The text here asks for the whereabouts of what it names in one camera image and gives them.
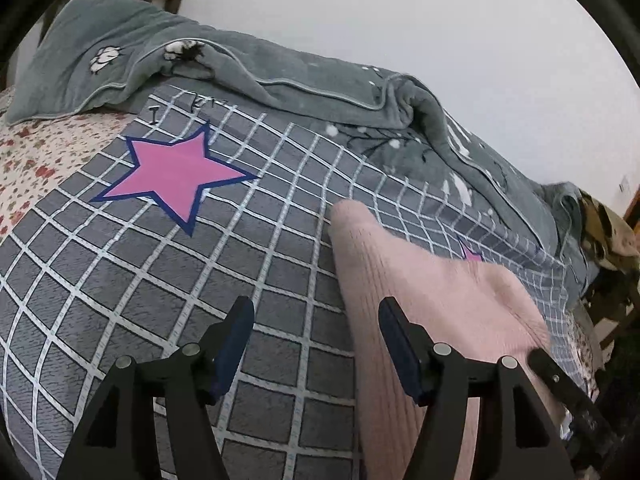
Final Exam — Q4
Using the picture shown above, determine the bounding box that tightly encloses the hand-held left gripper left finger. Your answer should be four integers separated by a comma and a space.
55, 296, 256, 480

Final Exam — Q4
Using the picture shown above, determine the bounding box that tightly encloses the camouflage cloth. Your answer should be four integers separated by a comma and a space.
577, 190, 640, 273

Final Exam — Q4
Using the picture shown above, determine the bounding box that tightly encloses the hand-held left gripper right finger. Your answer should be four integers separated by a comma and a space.
378, 296, 576, 480

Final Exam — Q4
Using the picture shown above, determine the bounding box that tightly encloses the grey checked blanket with stars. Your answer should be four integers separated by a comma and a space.
0, 82, 601, 480

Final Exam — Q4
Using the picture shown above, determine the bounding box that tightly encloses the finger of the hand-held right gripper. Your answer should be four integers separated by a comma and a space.
527, 346, 618, 468

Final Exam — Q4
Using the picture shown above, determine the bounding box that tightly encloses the grey-green plush blanket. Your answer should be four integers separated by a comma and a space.
5, 0, 601, 286

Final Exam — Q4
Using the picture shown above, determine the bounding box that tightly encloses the pink knitted sweater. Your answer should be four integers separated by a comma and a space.
330, 200, 571, 480

